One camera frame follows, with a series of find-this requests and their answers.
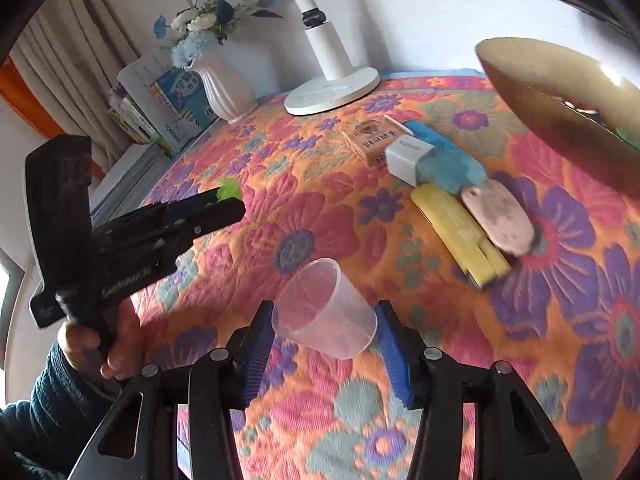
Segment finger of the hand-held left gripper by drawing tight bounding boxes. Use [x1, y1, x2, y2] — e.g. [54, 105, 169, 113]
[175, 199, 247, 251]
[162, 191, 226, 226]

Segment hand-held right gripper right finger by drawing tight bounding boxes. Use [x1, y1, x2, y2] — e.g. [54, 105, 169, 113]
[375, 301, 583, 480]

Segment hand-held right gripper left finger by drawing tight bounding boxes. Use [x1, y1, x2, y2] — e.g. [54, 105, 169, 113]
[67, 301, 276, 480]

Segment green translucent monster toy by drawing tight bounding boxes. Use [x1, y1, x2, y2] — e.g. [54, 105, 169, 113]
[216, 177, 243, 203]

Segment clear plastic cup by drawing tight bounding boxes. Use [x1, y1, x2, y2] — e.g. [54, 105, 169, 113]
[271, 257, 378, 361]

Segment light blue translucent monster toy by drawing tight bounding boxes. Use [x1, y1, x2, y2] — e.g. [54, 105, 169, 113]
[417, 152, 488, 196]

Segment gold ribbed bowl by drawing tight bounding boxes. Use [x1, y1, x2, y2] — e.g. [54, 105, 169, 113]
[474, 36, 640, 201]

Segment person's left forearm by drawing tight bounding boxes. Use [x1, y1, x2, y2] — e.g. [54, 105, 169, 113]
[0, 342, 121, 480]

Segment person's left hand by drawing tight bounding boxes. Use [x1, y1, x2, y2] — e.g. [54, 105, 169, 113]
[57, 300, 148, 381]

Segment flat stack of grey papers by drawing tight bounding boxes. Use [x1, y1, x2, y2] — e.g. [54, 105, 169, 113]
[90, 142, 173, 221]

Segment row of thin books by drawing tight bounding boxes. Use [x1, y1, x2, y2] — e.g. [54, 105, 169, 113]
[107, 82, 176, 157]

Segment stack of books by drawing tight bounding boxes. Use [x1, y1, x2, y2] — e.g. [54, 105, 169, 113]
[117, 52, 221, 153]

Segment pale pink fluted vase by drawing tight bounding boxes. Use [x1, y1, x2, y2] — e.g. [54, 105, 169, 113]
[185, 50, 258, 123]

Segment yellow flat box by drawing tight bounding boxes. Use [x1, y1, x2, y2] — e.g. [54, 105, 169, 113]
[411, 182, 513, 291]

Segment pink oval case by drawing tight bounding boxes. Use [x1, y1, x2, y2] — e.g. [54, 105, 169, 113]
[460, 180, 536, 258]

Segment brown cartoon card box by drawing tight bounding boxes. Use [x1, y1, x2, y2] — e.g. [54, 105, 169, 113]
[342, 116, 413, 170]

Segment blue and white artificial flowers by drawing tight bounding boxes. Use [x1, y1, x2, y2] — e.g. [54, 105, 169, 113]
[152, 0, 286, 68]

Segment white power adapter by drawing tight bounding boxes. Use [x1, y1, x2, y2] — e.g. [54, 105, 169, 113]
[384, 136, 436, 187]

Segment white desk lamp base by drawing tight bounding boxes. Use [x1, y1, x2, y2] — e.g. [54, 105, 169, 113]
[270, 0, 381, 116]

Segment blue rectangular box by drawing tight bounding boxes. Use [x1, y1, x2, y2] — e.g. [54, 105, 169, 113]
[402, 120, 461, 161]

